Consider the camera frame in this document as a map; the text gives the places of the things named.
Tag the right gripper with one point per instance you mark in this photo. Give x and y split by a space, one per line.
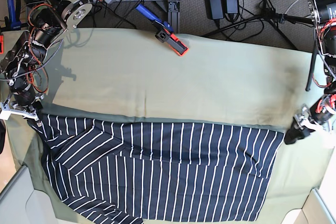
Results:
26 102

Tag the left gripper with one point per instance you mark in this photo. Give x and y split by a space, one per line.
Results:
311 119

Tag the navy white striped T-shirt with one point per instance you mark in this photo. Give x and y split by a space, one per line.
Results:
112 172

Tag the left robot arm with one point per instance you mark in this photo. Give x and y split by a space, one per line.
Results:
323 19

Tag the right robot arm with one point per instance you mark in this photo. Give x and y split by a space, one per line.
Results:
23 67

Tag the blue clamp at left edge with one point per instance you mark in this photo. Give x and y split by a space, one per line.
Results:
12 21

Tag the green table cloth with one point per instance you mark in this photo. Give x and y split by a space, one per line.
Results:
129 74

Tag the black tripod stand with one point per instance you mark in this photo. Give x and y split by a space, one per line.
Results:
267 14

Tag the red black blue clamp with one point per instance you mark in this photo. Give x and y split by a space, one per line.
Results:
165 33

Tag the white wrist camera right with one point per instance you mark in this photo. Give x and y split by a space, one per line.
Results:
6 111

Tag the aluminium table frame rail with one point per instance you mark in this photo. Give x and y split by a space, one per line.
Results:
172 8

